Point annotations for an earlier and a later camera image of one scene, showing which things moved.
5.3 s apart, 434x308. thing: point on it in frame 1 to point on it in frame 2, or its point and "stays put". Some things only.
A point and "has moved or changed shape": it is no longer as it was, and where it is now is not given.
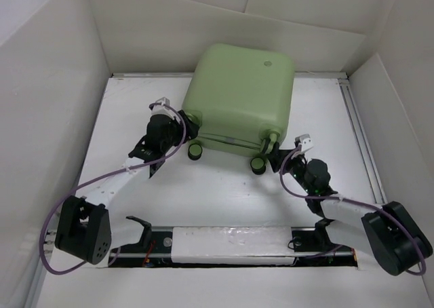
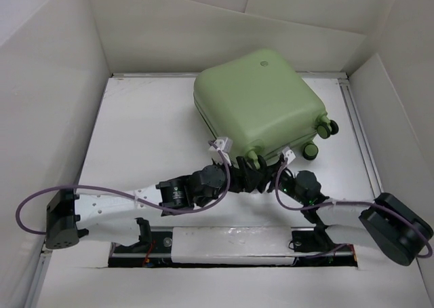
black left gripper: x=180 y=130 to x=249 y=177
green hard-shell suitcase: x=242 y=98 has moved or changed shape
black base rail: x=323 y=247 stays put
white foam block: x=238 y=245 stays put
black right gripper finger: x=276 y=157 to x=272 y=171
